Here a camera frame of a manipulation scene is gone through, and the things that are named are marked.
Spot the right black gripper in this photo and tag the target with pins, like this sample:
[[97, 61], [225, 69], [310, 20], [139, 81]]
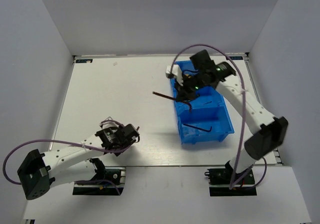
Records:
[[183, 94]]

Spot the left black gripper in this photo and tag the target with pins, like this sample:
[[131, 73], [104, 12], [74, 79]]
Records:
[[116, 129]]

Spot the brown hex key long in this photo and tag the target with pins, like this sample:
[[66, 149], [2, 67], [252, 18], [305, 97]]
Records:
[[198, 128]]

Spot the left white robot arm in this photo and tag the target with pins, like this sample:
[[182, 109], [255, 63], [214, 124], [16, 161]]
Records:
[[79, 163]]

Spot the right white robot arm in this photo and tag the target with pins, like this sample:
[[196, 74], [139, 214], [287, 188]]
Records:
[[268, 132]]

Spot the blue plastic bin far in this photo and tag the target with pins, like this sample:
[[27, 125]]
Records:
[[213, 72]]

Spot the blue plastic bin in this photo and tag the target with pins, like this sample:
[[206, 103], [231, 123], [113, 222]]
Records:
[[204, 116], [213, 72]]

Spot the blue plastic bin near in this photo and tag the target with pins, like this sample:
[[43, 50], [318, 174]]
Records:
[[204, 116]]

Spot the right corner label sticker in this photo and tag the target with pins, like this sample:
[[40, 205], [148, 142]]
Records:
[[236, 57]]

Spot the corner label sticker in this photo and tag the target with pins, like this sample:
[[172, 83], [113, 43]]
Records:
[[83, 61], [236, 57]]

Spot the left corner label sticker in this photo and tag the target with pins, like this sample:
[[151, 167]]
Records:
[[83, 61]]

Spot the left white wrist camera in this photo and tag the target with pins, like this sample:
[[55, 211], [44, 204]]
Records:
[[109, 123]]

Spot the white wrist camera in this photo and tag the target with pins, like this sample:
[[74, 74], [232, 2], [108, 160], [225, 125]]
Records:
[[109, 123], [174, 72]]

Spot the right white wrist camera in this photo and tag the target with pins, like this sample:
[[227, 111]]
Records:
[[174, 72]]

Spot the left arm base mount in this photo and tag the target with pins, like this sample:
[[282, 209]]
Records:
[[107, 181]]

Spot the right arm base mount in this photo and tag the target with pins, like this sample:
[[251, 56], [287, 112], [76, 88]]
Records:
[[219, 180]]

